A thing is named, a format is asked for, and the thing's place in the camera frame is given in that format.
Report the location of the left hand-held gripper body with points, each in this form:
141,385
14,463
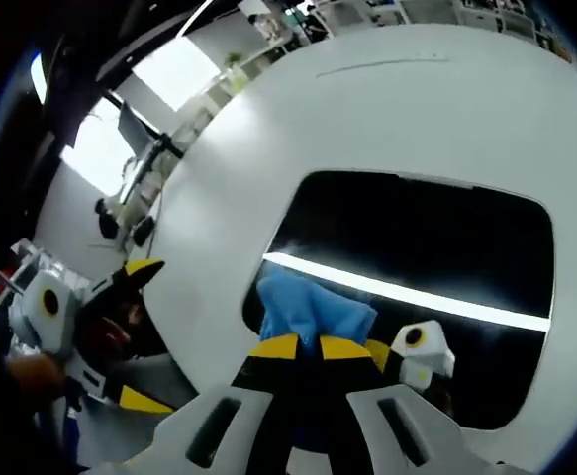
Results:
50,316

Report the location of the green potted plant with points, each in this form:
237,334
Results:
235,69

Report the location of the blue cleaning cloth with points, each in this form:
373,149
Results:
308,307

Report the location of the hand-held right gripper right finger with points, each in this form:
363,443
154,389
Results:
412,435

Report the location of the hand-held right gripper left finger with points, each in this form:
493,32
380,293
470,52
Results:
204,435

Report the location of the person's left hand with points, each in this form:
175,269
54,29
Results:
35,373

